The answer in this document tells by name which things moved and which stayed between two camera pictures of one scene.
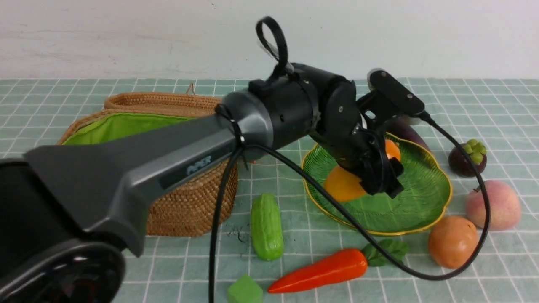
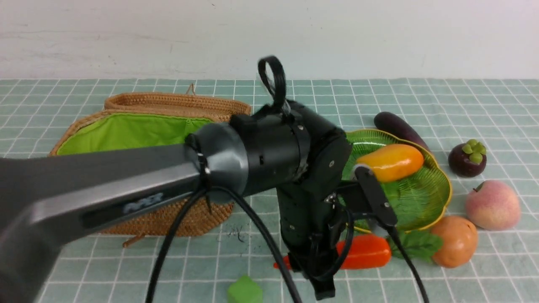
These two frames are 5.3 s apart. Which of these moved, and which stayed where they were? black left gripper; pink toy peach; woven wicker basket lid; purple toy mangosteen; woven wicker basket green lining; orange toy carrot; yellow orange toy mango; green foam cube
Moved: black left gripper; orange toy carrot; yellow orange toy mango
Stayed: purple toy mangosteen; woven wicker basket green lining; woven wicker basket lid; green foam cube; pink toy peach
